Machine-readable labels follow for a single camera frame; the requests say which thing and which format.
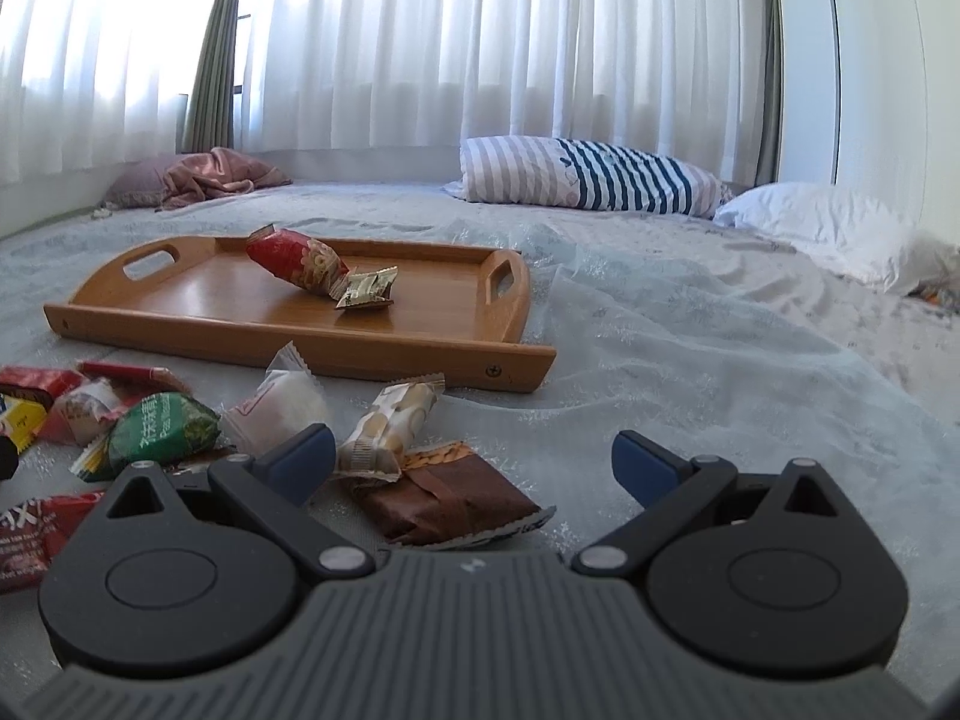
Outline blue white striped pillow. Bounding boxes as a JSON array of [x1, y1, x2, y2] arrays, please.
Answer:
[[442, 135, 732, 220]]

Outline purple pillow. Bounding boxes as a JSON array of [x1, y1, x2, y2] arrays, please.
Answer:
[[101, 156, 196, 209]]

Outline brown snack packet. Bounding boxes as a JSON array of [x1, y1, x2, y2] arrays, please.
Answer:
[[345, 441, 557, 548]]

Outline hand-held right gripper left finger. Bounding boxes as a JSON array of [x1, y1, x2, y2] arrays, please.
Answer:
[[97, 424, 376, 582]]

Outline red puffy snack packet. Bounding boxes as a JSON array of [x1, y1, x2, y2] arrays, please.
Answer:
[[246, 223, 352, 297]]

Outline yellow snack packet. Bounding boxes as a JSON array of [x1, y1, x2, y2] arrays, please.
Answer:
[[0, 394, 50, 455]]

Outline white sheer curtain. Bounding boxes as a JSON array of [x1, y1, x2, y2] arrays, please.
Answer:
[[0, 0, 226, 185], [232, 0, 781, 181]]

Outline white translucent snack packet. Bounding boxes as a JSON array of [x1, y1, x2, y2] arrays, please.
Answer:
[[221, 341, 331, 458]]

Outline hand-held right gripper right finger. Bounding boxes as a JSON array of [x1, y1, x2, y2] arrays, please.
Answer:
[[571, 429, 856, 578]]

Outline crumpled pink cloth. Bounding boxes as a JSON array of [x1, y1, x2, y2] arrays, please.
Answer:
[[156, 148, 293, 211]]

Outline white wardrobe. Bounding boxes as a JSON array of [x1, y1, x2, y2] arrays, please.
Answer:
[[772, 0, 960, 248]]

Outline long red snack bar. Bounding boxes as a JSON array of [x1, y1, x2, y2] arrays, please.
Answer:
[[77, 360, 192, 398]]

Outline pink clear-window snack packet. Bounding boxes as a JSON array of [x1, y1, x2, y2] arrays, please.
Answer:
[[37, 379, 143, 447]]

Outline green snack packet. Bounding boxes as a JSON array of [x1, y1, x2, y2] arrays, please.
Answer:
[[71, 390, 224, 482]]

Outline grey-green drape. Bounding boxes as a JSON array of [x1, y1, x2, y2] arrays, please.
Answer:
[[180, 0, 263, 155], [754, 0, 785, 181]]

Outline small gold snack packet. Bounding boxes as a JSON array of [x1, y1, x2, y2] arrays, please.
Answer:
[[334, 267, 398, 310]]

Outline red white-lettered snack packet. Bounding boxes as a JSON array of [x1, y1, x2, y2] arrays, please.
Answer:
[[0, 490, 106, 595]]

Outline beige biscuit packet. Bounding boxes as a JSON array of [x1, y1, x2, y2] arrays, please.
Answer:
[[334, 373, 447, 481]]

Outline wooden tray with handles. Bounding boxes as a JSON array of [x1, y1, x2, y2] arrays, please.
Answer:
[[43, 235, 557, 394]]

